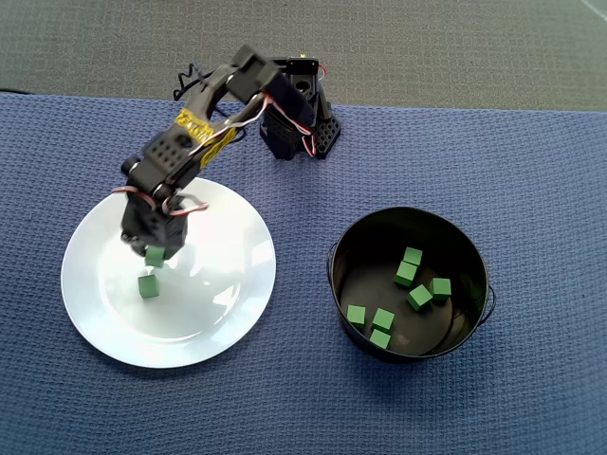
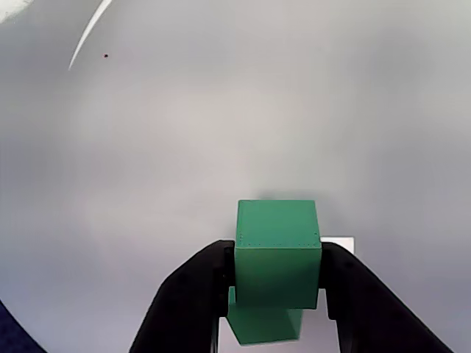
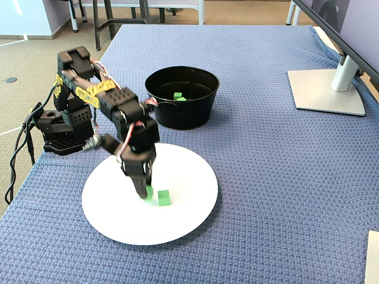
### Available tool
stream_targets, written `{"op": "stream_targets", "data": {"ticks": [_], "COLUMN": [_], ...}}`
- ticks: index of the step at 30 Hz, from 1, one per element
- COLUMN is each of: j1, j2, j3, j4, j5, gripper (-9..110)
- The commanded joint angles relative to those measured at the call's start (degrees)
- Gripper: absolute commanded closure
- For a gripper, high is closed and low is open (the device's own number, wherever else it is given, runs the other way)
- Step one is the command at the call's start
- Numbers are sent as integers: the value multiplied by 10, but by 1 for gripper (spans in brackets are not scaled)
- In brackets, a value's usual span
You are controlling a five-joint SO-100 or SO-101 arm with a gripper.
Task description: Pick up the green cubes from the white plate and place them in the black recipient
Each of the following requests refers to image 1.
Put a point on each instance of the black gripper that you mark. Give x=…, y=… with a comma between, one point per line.
x=167, y=241

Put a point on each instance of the green cube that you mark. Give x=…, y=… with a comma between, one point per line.
x=419, y=297
x=406, y=275
x=154, y=257
x=441, y=288
x=148, y=286
x=411, y=256
x=356, y=314
x=383, y=320
x=380, y=339

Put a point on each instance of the white round plate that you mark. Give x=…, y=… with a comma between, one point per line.
x=118, y=332

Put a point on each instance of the blue woven cloth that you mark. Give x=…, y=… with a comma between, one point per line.
x=303, y=407

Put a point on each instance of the black metal bucket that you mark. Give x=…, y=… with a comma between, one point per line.
x=427, y=223

